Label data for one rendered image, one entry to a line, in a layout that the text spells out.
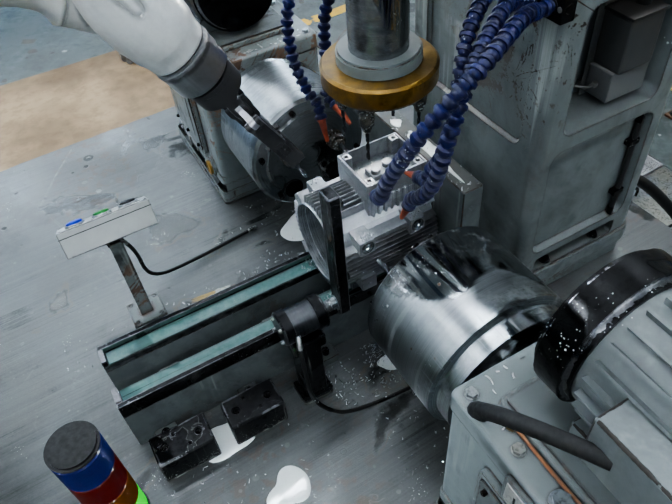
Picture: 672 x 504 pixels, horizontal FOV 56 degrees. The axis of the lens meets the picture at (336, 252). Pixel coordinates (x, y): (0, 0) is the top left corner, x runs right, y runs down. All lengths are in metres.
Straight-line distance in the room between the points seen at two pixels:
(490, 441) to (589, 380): 0.16
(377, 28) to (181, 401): 0.70
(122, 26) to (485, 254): 0.56
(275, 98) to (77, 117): 2.18
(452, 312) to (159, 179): 1.04
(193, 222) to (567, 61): 0.94
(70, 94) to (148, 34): 2.72
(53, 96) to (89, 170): 1.78
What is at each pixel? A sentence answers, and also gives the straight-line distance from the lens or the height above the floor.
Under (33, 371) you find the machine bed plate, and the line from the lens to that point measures 1.42.
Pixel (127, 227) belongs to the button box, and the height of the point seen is 1.05.
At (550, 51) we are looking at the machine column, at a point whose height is 1.36.
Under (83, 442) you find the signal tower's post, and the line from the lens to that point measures 0.76.
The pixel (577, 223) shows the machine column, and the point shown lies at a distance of 1.32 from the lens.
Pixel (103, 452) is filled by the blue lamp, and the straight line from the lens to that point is 0.77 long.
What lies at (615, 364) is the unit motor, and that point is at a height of 1.32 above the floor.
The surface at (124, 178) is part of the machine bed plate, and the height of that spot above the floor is 0.80.
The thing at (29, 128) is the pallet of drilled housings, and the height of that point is 0.15.
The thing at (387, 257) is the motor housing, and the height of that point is 1.01.
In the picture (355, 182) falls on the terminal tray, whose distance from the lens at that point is 1.08.
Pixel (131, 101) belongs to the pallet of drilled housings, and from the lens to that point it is 3.35.
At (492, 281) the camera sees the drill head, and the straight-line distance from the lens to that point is 0.89.
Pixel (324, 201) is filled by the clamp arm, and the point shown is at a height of 1.24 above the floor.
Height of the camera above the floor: 1.83
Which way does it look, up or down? 47 degrees down
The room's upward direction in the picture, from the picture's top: 6 degrees counter-clockwise
